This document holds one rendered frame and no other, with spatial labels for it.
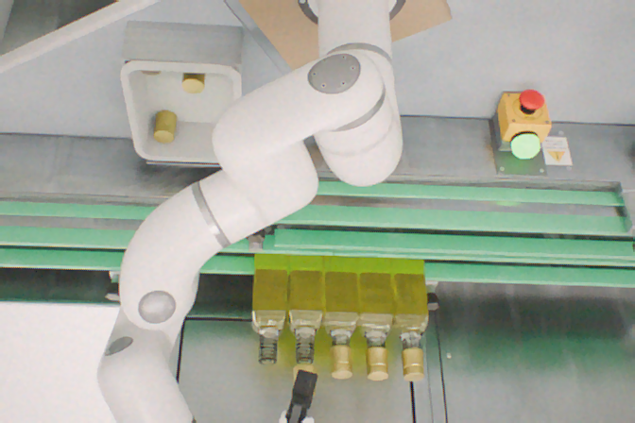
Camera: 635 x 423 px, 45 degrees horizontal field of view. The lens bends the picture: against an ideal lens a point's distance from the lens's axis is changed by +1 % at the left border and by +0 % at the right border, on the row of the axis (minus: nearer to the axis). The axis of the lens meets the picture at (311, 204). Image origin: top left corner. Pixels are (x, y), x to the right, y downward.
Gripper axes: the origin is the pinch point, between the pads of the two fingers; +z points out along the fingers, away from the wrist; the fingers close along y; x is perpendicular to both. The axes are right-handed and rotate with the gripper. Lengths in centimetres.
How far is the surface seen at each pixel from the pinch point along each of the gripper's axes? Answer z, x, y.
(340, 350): 7.1, -3.9, 1.5
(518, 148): 41, -23, 20
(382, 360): 7.6, -10.6, 1.2
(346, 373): 4.1, -5.7, 0.6
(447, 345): 21.9, -22.7, -16.2
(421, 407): 7.2, -19.7, -12.1
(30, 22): 74, 85, -16
